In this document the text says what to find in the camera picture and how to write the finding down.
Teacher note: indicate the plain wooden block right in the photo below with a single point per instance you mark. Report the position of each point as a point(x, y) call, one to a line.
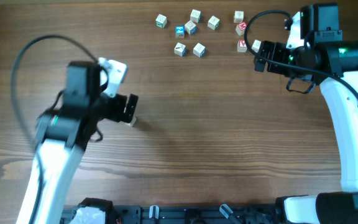
point(256, 45)

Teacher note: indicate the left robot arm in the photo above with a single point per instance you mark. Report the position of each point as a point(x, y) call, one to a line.
point(62, 135)

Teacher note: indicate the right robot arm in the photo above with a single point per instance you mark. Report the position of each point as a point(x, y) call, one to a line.
point(316, 53)

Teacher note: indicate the wooden block blue side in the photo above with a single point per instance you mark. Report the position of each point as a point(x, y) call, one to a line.
point(199, 50)

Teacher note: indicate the slash wooden block blue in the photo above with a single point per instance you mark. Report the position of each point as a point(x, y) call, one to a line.
point(180, 49)

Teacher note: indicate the snail wooden block blue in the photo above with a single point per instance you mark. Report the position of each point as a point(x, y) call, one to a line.
point(190, 27)

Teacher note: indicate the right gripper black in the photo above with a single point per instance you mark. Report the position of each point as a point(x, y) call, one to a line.
point(276, 50)

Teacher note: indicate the wooden block top right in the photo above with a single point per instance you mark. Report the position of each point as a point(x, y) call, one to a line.
point(238, 17)

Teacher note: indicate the wooden block tower base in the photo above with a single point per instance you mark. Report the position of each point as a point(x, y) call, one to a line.
point(132, 122)

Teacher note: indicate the red A wooden block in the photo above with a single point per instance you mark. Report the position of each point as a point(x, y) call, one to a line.
point(241, 46)

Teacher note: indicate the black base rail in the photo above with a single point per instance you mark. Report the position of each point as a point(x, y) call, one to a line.
point(131, 214)

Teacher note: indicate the red M tilted block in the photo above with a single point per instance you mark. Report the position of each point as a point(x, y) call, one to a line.
point(240, 28)

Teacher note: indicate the blue number two block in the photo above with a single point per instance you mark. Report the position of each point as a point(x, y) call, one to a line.
point(180, 32)

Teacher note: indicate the plain wooden block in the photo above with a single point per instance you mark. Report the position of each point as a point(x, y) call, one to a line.
point(195, 16)
point(256, 45)

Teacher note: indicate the plain top wooden block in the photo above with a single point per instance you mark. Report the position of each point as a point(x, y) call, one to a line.
point(195, 16)

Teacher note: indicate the green edged wooden block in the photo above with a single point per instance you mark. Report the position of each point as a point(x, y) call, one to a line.
point(161, 21)

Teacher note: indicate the number one wooden block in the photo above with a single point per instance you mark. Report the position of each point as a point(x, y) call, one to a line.
point(213, 22)

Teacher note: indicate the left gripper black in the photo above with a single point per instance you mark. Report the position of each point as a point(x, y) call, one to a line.
point(117, 114)

